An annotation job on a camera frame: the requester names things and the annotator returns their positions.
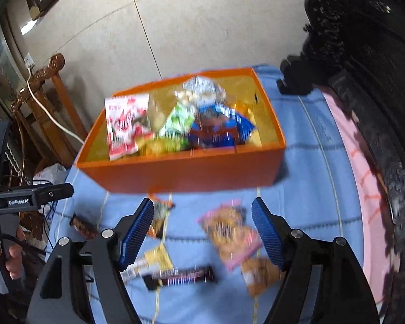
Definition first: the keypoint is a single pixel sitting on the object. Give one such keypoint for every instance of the person's left hand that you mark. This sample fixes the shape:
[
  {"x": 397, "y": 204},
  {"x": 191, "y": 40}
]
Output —
[{"x": 15, "y": 260}]

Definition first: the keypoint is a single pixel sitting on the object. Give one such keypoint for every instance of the red white snack packet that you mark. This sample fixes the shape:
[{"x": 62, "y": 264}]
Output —
[{"x": 125, "y": 125}]

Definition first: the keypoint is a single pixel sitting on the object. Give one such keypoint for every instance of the orange brown pastry packet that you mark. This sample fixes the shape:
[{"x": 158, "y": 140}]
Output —
[{"x": 260, "y": 276}]

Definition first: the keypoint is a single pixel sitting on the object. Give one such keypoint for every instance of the gold candy packet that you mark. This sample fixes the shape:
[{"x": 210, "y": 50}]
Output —
[{"x": 243, "y": 108}]

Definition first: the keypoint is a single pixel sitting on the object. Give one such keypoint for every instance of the green snack packet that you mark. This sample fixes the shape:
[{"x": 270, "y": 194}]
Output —
[{"x": 177, "y": 121}]

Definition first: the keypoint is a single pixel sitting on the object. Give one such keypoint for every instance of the dark chocolate bar packet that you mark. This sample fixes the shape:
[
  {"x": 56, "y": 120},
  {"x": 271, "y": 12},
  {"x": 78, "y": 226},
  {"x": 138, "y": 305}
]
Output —
[{"x": 185, "y": 276}]

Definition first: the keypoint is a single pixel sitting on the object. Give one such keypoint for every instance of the blue quilted blanket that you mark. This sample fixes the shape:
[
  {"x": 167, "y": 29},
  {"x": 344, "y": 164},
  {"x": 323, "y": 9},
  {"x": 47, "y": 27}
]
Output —
[{"x": 310, "y": 189}]

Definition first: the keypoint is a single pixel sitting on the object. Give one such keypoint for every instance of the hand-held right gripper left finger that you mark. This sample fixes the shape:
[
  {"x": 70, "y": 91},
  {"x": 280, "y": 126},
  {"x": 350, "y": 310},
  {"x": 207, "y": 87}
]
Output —
[{"x": 136, "y": 233}]

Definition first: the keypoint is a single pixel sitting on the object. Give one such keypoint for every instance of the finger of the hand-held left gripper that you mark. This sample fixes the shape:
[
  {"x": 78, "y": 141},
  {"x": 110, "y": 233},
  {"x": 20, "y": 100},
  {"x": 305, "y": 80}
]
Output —
[{"x": 55, "y": 192}]

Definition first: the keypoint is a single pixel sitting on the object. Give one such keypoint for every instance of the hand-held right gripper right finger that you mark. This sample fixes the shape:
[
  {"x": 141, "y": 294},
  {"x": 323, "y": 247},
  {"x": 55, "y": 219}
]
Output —
[{"x": 266, "y": 234}]

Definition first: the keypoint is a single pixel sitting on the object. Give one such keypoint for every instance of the blue snack packet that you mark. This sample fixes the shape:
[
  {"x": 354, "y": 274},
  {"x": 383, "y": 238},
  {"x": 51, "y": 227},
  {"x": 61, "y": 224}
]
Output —
[{"x": 222, "y": 131}]

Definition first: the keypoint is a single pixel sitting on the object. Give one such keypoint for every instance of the orange cardboard box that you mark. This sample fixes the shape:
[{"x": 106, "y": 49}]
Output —
[{"x": 189, "y": 172}]

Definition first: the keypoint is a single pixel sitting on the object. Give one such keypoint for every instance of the yellow white snack packet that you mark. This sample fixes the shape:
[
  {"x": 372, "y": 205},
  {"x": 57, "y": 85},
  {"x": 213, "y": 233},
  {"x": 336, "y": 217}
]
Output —
[{"x": 155, "y": 260}]

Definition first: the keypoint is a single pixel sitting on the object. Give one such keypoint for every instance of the pink bed sheet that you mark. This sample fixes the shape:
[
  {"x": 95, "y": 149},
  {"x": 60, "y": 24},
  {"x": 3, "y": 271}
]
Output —
[{"x": 364, "y": 182}]

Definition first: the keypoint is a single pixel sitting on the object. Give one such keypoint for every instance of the white wall socket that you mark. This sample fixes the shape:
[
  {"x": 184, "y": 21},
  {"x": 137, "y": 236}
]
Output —
[{"x": 29, "y": 60}]

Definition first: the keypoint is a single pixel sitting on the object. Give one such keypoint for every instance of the carved wooden chair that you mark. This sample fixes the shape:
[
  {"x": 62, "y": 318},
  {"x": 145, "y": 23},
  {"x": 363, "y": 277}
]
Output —
[{"x": 54, "y": 108}]

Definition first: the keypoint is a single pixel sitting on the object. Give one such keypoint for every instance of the silver white snack packet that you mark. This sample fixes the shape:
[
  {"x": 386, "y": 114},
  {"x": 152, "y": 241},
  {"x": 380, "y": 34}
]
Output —
[{"x": 202, "y": 89}]

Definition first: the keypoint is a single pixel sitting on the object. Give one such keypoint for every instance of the white plastic bag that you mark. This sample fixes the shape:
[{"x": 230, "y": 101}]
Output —
[{"x": 52, "y": 173}]

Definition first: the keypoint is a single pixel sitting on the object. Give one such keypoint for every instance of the black carved bed frame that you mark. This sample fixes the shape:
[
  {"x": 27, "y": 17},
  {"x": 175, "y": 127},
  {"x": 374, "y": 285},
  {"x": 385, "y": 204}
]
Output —
[{"x": 368, "y": 57}]

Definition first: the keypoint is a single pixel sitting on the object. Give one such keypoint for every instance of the pink brown snack packet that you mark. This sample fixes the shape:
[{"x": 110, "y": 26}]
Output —
[{"x": 227, "y": 233}]

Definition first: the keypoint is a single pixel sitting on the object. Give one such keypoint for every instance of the framed picture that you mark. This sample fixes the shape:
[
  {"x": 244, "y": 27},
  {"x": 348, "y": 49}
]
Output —
[{"x": 0, "y": 64}]

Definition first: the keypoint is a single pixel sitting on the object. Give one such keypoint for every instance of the small dark brown packet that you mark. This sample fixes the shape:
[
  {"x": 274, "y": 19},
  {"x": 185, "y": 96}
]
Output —
[{"x": 82, "y": 226}]

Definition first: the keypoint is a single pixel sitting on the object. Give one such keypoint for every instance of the small orange dark packet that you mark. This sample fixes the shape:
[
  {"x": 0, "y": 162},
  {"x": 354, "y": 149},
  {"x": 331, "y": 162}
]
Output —
[{"x": 160, "y": 216}]

